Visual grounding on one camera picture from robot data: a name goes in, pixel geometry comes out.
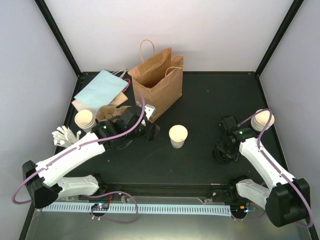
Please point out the black coffee cup lid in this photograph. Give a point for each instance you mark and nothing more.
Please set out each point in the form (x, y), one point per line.
(224, 158)

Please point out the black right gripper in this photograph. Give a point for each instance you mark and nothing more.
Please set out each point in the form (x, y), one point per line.
(235, 156)

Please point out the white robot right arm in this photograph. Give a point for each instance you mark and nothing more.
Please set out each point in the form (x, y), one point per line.
(284, 198)

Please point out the right paper cup stack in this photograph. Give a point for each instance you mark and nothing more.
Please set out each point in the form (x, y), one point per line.
(260, 120)

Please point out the small brown paper bag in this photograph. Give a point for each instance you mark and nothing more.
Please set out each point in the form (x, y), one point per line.
(118, 100)

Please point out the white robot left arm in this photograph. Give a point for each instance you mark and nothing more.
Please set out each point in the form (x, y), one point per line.
(46, 180)

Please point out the brown pulp cup carrier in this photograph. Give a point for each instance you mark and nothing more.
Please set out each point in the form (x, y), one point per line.
(107, 112)

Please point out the paper cup stack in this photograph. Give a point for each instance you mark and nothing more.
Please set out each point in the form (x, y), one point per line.
(85, 120)
(260, 120)

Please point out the light blue paper bag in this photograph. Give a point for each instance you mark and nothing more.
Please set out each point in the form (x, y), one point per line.
(104, 87)

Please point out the black aluminium rail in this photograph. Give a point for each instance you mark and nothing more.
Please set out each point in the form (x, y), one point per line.
(215, 191)

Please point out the white plastic cutlery bundle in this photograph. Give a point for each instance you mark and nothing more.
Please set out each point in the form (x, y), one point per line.
(64, 137)

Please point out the single white paper cup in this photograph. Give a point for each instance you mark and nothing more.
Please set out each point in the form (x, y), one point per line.
(178, 134)

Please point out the light blue cable duct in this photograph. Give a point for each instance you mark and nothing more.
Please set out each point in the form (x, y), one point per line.
(156, 209)

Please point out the left paper cup stack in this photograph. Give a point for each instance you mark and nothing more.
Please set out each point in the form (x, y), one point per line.
(85, 120)

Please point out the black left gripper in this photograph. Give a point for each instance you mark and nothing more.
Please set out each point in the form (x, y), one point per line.
(151, 131)

